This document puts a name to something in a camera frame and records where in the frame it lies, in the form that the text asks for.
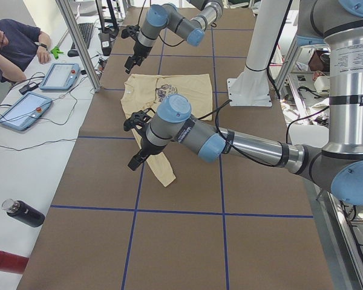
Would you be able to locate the lower blue teach pendant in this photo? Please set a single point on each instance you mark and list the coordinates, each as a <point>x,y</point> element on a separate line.
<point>21,115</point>

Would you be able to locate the person in navy shirt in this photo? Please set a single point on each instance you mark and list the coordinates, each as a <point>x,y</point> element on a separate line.
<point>19,45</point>

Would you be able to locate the cream long-sleeve printed shirt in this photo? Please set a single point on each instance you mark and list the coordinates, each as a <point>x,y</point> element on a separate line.
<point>178,101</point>

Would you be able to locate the upper blue teach pendant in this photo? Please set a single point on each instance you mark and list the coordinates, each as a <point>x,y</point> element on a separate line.
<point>60,77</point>

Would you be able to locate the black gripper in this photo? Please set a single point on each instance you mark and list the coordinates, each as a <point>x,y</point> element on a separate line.
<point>137,51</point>
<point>147,147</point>

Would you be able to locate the blue teach pendant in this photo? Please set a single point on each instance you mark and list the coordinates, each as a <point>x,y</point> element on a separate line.
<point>60,77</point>
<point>21,115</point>

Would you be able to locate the aluminium frame post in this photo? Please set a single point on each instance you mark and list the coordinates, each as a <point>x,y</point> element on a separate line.
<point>77,38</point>

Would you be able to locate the black bottle with steel cap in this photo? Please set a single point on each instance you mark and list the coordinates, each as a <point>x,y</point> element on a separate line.
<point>23,212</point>

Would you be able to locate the green plastic object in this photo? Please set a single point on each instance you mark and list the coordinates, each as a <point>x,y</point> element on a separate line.
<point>56,52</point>

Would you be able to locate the black keyboard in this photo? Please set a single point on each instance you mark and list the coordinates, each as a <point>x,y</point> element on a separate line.
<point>86,30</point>

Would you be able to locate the red cylindrical bottle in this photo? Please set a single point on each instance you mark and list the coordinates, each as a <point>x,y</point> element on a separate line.
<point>12,263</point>

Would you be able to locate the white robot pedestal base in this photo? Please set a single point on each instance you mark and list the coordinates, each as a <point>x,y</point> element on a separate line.
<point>251,87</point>

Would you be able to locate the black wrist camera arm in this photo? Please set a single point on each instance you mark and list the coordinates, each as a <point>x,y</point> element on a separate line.
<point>130,31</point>
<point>138,120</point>

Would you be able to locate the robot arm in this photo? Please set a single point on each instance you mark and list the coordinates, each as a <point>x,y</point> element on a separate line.
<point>259,133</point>
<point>159,17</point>

